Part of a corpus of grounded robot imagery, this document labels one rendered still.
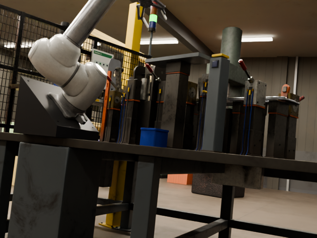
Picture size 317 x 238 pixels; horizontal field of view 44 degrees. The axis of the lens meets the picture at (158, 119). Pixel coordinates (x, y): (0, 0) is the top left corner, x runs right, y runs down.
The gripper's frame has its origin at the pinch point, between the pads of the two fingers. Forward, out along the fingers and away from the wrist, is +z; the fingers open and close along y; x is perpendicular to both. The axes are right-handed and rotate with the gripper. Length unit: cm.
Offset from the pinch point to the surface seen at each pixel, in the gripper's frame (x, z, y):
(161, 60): -64, 1, 14
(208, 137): -102, 29, 30
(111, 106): -37, 29, -42
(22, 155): -111, 1, -56
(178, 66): -69, 5, 22
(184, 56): -71, 0, 28
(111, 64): 10, 19, -50
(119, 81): -23.0, 19.9, -34.8
